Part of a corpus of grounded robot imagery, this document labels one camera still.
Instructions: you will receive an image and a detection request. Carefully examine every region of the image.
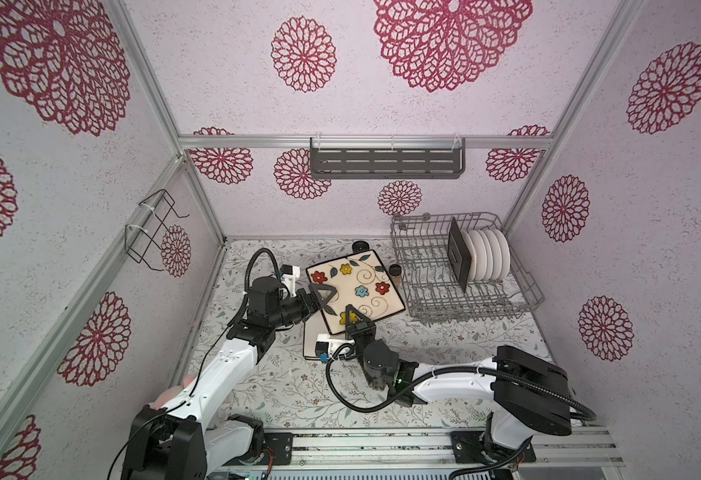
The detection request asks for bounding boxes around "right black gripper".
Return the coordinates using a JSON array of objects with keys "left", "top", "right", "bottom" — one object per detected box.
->
[{"left": 347, "top": 306, "right": 382, "bottom": 391}]

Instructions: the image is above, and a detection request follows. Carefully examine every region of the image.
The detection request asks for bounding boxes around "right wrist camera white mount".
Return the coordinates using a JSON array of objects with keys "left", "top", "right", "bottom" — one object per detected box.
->
[{"left": 316, "top": 334, "right": 355, "bottom": 363}]

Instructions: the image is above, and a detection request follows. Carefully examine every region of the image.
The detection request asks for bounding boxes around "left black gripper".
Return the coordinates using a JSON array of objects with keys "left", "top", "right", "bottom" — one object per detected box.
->
[{"left": 269, "top": 282, "right": 336, "bottom": 329}]

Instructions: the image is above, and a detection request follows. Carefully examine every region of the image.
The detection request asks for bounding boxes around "grey wall shelf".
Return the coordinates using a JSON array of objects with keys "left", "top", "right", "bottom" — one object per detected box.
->
[{"left": 308, "top": 138, "right": 466, "bottom": 180}]

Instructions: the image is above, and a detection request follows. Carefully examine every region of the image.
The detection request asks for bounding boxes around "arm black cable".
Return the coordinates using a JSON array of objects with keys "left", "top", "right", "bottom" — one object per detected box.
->
[
  {"left": 324, "top": 341, "right": 597, "bottom": 422},
  {"left": 243, "top": 247, "right": 282, "bottom": 295}
]

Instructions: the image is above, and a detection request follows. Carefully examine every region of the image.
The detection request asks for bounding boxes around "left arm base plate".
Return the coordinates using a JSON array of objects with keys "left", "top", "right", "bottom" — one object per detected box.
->
[{"left": 226, "top": 432, "right": 294, "bottom": 467}]

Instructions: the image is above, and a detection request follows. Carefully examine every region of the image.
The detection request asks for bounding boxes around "small amber spice jar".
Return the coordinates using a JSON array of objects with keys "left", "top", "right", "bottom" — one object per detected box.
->
[{"left": 387, "top": 264, "right": 402, "bottom": 289}]

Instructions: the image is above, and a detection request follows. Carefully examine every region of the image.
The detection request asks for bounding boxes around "black square plate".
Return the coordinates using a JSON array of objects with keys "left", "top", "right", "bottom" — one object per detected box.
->
[
  {"left": 306, "top": 250, "right": 406, "bottom": 335},
  {"left": 447, "top": 217, "right": 469, "bottom": 292}
]

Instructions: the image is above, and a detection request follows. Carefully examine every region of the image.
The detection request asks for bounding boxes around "aluminium front rail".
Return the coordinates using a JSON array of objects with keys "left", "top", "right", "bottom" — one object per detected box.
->
[{"left": 190, "top": 427, "right": 625, "bottom": 479}]

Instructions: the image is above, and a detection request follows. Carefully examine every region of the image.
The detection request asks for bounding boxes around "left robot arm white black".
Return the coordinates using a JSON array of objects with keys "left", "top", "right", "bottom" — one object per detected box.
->
[{"left": 116, "top": 276, "right": 338, "bottom": 479}]

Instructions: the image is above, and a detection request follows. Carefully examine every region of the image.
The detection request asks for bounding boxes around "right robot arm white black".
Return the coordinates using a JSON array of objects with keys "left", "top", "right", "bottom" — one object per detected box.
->
[{"left": 324, "top": 307, "right": 575, "bottom": 465}]

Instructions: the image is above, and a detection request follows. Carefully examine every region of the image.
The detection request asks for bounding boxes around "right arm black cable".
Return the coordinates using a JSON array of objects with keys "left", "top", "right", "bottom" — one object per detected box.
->
[{"left": 324, "top": 341, "right": 597, "bottom": 422}]

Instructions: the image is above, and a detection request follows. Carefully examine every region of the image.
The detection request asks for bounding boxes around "grey wire dish rack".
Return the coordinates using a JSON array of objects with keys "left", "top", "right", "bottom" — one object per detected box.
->
[{"left": 390, "top": 212, "right": 544, "bottom": 323}]

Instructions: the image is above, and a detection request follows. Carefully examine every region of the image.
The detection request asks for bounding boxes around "red pink plush toy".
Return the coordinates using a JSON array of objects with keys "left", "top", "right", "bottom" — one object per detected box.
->
[{"left": 148, "top": 375, "right": 198, "bottom": 411}]

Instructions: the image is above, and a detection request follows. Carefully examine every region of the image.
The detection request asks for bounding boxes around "black wire wall holder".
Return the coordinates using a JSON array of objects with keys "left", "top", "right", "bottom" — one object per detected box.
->
[{"left": 122, "top": 189, "right": 190, "bottom": 272}]

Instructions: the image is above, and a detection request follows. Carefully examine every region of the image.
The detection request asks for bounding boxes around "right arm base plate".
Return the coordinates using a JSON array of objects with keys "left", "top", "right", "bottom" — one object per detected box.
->
[{"left": 449, "top": 430, "right": 514, "bottom": 465}]

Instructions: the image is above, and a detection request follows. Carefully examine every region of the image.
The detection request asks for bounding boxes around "salt grinder black lid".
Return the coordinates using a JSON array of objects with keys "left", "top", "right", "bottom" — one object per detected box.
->
[{"left": 351, "top": 240, "right": 370, "bottom": 253}]

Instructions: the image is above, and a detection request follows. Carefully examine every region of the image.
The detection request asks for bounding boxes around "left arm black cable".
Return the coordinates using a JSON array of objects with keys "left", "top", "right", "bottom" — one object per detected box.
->
[{"left": 243, "top": 247, "right": 282, "bottom": 295}]

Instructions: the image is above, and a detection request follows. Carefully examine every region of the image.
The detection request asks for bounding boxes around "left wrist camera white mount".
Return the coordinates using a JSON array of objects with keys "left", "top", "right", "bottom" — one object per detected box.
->
[{"left": 280, "top": 264, "right": 302, "bottom": 297}]

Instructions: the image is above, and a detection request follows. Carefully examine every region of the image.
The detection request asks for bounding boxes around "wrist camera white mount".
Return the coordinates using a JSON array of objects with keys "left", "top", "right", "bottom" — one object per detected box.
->
[
  {"left": 316, "top": 334, "right": 355, "bottom": 363},
  {"left": 280, "top": 264, "right": 302, "bottom": 297}
]

